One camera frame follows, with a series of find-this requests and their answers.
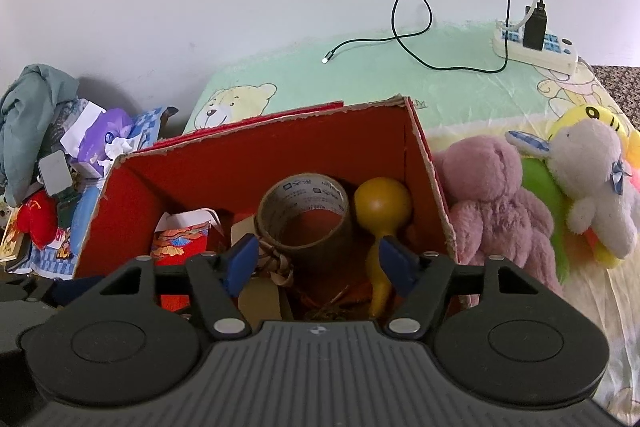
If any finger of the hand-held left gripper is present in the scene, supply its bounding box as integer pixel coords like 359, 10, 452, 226
0, 276, 103, 307

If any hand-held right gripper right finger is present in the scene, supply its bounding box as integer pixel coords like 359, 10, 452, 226
376, 234, 538, 342

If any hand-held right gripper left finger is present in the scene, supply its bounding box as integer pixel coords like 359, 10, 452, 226
95, 233, 261, 342

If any beige patterned paper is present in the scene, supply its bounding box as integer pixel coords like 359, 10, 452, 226
227, 212, 296, 323

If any brown gourd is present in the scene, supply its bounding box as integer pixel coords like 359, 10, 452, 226
354, 177, 414, 319

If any red printed gift bag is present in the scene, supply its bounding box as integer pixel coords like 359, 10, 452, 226
150, 208, 226, 313

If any clear packing tape roll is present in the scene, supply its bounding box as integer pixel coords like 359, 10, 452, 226
256, 174, 353, 265

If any red cardboard box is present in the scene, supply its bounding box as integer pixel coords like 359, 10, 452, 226
72, 94, 458, 323

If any blue patterned cloth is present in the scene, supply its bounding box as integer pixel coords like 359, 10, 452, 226
30, 106, 168, 280

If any colourful picture book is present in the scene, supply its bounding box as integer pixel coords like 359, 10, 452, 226
0, 207, 33, 273

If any red plush toy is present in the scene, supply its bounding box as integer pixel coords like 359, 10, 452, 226
17, 196, 60, 250

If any pink plush bear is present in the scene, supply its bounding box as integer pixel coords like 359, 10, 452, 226
434, 134, 563, 308

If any grey square device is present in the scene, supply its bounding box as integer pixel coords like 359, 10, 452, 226
37, 151, 73, 196

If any green plush toy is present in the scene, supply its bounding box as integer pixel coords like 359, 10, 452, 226
520, 154, 573, 285

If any purple tissue pack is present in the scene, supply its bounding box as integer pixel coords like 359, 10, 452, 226
75, 108, 136, 178

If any grey-green garment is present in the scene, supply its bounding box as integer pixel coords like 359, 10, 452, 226
0, 64, 81, 205

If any white plush toy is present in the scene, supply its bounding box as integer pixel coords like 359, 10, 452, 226
505, 120, 640, 260

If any yellow plush toy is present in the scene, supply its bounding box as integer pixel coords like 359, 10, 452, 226
547, 104, 640, 270

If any white power strip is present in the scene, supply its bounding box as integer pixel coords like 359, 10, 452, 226
492, 20, 580, 75

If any black charger plug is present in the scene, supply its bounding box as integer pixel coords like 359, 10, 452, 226
522, 2, 548, 52

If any brown knit blanket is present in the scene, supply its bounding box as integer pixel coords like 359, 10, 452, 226
590, 64, 640, 128

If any black charging cable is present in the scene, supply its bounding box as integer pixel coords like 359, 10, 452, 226
322, 0, 546, 75

